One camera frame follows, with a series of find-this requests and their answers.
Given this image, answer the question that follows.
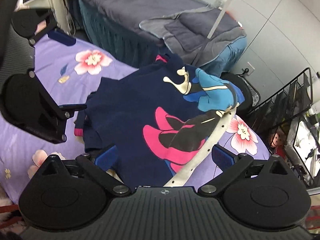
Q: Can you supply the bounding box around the navy cartoon print shirt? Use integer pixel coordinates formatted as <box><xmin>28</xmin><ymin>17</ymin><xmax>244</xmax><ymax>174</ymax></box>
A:
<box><xmin>74</xmin><ymin>54</ymin><xmax>245</xmax><ymax>189</ymax></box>

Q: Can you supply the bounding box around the black wire rack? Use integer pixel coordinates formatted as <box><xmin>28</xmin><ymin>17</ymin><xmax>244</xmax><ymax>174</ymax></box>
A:
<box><xmin>245</xmin><ymin>67</ymin><xmax>313</xmax><ymax>135</ymax></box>

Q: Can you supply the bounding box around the black round fan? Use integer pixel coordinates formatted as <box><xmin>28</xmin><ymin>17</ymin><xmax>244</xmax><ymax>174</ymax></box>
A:
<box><xmin>220</xmin><ymin>72</ymin><xmax>261</xmax><ymax>116</ymax></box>

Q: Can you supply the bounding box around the purple floral bed sheet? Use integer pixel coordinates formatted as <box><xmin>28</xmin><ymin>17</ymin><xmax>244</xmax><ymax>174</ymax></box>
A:
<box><xmin>1</xmin><ymin>36</ymin><xmax>269</xmax><ymax>203</ymax></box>

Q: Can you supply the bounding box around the small doll toy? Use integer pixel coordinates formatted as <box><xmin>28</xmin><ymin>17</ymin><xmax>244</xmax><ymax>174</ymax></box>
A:
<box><xmin>268</xmin><ymin>132</ymin><xmax>286</xmax><ymax>159</ymax></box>

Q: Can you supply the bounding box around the white plastic hanger strip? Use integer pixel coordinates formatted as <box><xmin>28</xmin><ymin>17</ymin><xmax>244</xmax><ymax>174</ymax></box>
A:
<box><xmin>164</xmin><ymin>109</ymin><xmax>236</xmax><ymax>190</ymax></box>

